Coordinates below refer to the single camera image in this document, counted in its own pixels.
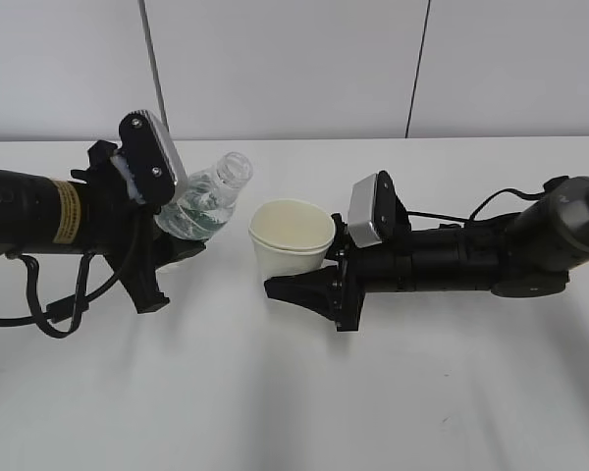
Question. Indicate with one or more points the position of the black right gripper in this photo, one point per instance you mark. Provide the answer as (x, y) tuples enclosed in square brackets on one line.
[(333, 292)]

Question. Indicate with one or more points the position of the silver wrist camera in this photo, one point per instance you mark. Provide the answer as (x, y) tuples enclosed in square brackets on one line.
[(148, 160), (375, 213)]

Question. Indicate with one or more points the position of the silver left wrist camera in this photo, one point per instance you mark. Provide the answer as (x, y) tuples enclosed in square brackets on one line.
[(148, 160)]

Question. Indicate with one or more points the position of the clear water bottle green label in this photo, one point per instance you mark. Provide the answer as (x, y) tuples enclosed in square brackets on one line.
[(209, 201)]

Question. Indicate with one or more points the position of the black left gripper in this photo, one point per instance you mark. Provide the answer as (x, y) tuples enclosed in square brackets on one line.
[(118, 227)]

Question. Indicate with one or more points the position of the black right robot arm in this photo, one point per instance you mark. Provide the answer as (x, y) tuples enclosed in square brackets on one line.
[(375, 249)]

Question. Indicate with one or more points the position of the white paper cup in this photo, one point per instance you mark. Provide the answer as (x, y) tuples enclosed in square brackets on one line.
[(290, 237)]

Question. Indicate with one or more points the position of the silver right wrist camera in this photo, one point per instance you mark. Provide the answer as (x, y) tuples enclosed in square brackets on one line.
[(375, 213)]

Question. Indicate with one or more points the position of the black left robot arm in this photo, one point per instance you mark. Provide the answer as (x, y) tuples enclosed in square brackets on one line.
[(40, 215)]

